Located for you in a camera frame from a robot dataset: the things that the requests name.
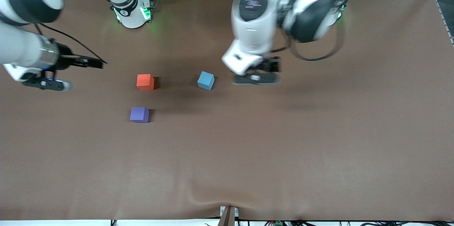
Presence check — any blue foam block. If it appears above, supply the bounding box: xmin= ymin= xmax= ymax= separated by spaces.
xmin=197 ymin=71 xmax=215 ymax=91

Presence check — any orange foam block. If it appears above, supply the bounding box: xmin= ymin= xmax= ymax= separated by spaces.
xmin=137 ymin=74 xmax=155 ymax=91

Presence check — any purple foam block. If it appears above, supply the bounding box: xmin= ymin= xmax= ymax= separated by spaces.
xmin=130 ymin=107 xmax=150 ymax=123

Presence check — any brown table mat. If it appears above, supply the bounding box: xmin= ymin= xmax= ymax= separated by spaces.
xmin=0 ymin=0 xmax=454 ymax=221

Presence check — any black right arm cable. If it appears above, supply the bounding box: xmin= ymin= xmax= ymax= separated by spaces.
xmin=34 ymin=23 xmax=106 ymax=64

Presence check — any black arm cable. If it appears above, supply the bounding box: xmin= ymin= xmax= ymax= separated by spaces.
xmin=277 ymin=20 xmax=345 ymax=62
xmin=34 ymin=23 xmax=106 ymax=64

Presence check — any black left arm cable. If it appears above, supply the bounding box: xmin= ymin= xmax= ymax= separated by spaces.
xmin=277 ymin=20 xmax=345 ymax=62

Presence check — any brown camera mount post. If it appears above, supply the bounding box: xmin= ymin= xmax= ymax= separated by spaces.
xmin=218 ymin=205 xmax=239 ymax=226

